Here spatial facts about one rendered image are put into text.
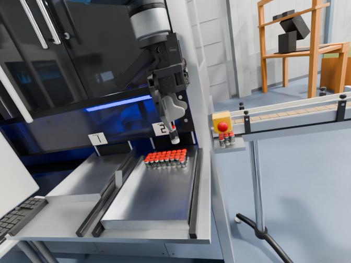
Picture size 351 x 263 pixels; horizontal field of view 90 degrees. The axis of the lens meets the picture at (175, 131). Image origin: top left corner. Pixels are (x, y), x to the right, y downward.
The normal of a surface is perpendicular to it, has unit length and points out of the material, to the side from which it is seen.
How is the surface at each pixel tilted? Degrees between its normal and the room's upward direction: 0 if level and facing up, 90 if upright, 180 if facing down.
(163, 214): 0
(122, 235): 0
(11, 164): 90
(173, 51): 90
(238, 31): 90
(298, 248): 0
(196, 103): 90
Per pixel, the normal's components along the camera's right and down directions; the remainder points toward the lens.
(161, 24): 0.57, 0.19
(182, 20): -0.18, 0.43
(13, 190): 0.92, -0.09
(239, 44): 0.12, 0.37
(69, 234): -0.24, -0.89
